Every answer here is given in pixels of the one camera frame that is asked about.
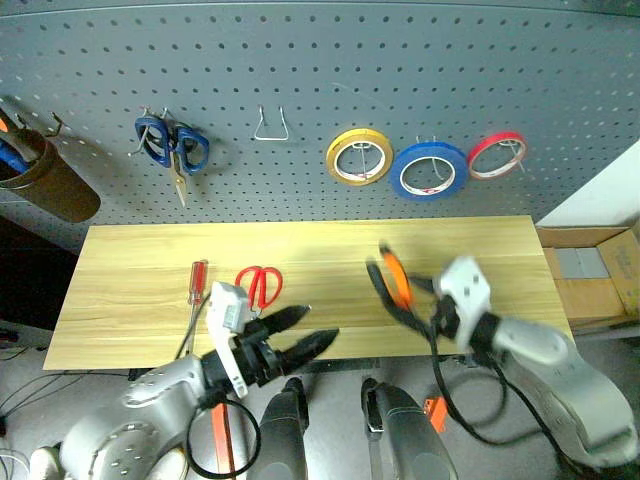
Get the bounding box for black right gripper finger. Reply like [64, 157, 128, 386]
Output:
[399, 311, 437, 342]
[409, 275, 442, 298]

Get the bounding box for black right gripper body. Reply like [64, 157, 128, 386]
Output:
[431, 294, 462, 343]

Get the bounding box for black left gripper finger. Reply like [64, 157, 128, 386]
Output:
[284, 327, 341, 373]
[260, 305, 313, 336]

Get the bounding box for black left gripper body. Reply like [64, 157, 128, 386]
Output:
[230, 318, 297, 389]

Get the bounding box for orange and black pliers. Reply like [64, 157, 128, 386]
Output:
[366, 241, 436, 341]

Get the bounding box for blue tape roll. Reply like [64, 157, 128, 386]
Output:
[389, 141, 470, 201]

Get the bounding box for red tape roll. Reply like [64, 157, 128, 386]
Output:
[466, 131, 528, 182]

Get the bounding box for yellow tape roll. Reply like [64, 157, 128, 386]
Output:
[325, 127, 395, 188]

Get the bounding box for grey metal pegboard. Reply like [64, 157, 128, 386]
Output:
[0, 2, 640, 251]

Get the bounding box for dark rounded shape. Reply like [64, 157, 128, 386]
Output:
[360, 377, 459, 480]
[248, 376, 310, 480]

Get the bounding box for brown cardboard box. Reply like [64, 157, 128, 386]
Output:
[535, 226, 640, 330]

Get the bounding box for brown cylindrical holder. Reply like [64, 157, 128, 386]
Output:
[0, 125, 102, 224]

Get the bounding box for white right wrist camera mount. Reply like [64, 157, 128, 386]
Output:
[433, 255, 493, 352]

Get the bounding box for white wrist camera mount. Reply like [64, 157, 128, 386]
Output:
[205, 280, 251, 400]
[433, 255, 493, 352]

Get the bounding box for red handled scissors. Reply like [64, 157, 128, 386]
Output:
[234, 265, 284, 321]

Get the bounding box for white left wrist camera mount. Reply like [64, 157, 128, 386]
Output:
[205, 280, 251, 400]

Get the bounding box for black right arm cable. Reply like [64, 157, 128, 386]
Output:
[426, 329, 569, 454]

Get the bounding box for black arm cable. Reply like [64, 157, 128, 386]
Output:
[426, 329, 569, 454]
[185, 393, 263, 479]

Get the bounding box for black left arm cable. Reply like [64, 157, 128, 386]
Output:
[185, 393, 263, 479]

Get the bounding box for red handled screwdriver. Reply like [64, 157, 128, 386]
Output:
[174, 259, 210, 359]

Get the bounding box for wire hook holding blue tape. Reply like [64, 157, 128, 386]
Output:
[415, 135, 445, 181]

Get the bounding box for wire hook holding yellow tape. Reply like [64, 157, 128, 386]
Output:
[349, 140, 377, 180]

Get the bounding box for wire hook holding red tape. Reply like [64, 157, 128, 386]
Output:
[499, 139, 528, 174]

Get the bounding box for empty wire pegboard hook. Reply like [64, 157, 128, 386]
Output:
[253, 104, 291, 143]

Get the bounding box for blue handled scissors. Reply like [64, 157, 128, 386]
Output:
[134, 115, 211, 207]

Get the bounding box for wire hook holding scissors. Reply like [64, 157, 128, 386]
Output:
[128, 105, 169, 158]

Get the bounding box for black floor cable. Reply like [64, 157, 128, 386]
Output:
[0, 369, 126, 436]

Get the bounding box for blue handled tool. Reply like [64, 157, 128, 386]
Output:
[0, 138, 30, 175]

